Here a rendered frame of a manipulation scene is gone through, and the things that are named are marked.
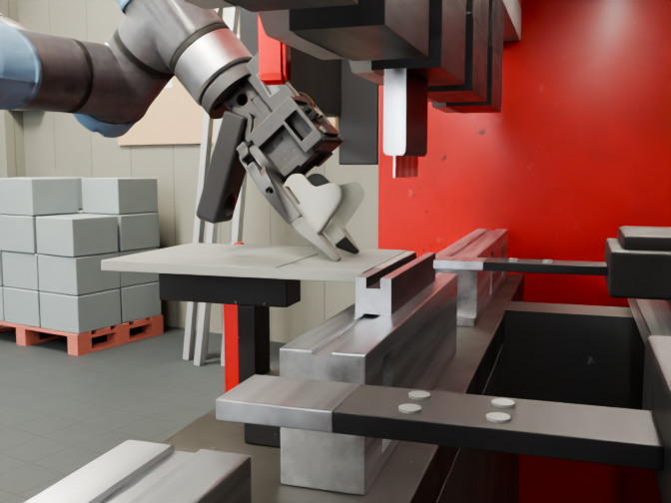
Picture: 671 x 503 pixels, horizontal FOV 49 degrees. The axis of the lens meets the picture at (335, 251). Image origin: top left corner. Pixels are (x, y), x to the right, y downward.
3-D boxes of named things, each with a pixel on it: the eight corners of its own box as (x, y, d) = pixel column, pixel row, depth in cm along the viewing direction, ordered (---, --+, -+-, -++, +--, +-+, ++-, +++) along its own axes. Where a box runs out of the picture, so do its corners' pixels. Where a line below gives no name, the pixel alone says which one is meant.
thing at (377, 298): (407, 278, 80) (407, 251, 80) (434, 279, 79) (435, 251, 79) (354, 312, 61) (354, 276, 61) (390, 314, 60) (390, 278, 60)
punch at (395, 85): (406, 177, 76) (407, 81, 75) (426, 177, 75) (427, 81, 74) (382, 178, 66) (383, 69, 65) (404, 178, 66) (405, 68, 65)
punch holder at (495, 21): (446, 114, 118) (448, 7, 117) (501, 112, 116) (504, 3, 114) (429, 106, 104) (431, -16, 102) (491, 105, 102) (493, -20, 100)
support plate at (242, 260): (192, 251, 89) (192, 243, 89) (407, 258, 81) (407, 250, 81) (100, 270, 72) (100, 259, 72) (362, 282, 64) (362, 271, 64)
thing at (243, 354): (181, 447, 84) (177, 257, 82) (302, 462, 80) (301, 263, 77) (163, 460, 80) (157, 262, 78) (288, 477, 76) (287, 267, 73)
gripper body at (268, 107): (326, 142, 70) (249, 46, 71) (262, 201, 72) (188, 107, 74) (349, 145, 77) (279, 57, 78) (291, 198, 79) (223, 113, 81)
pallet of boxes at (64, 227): (163, 333, 495) (159, 177, 484) (77, 355, 435) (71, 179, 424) (59, 317, 549) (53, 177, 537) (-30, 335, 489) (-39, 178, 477)
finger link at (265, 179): (293, 213, 69) (247, 144, 72) (281, 224, 69) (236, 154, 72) (317, 220, 73) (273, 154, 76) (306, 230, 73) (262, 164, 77)
